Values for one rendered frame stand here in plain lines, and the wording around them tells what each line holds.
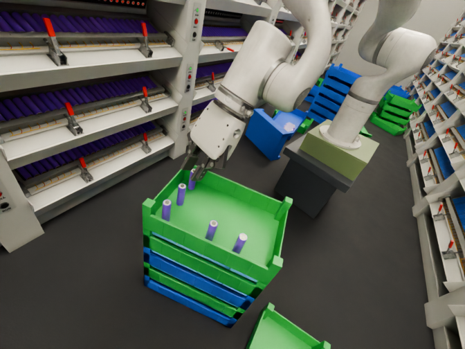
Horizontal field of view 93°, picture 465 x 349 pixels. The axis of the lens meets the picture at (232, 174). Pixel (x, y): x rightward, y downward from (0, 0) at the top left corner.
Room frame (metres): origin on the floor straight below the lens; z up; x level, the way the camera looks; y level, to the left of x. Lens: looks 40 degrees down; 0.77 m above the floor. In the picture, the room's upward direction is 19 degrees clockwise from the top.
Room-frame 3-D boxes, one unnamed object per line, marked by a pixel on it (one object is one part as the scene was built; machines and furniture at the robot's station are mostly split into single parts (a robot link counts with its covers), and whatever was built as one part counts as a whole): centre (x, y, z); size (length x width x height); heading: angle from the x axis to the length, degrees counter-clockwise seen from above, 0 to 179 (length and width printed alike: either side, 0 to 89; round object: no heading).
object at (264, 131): (1.31, -0.13, 0.10); 0.30 x 0.08 x 0.20; 44
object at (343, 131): (0.97, -0.40, 0.47); 0.19 x 0.19 x 0.18
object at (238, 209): (0.35, -0.01, 0.36); 0.30 x 0.20 x 0.08; 83
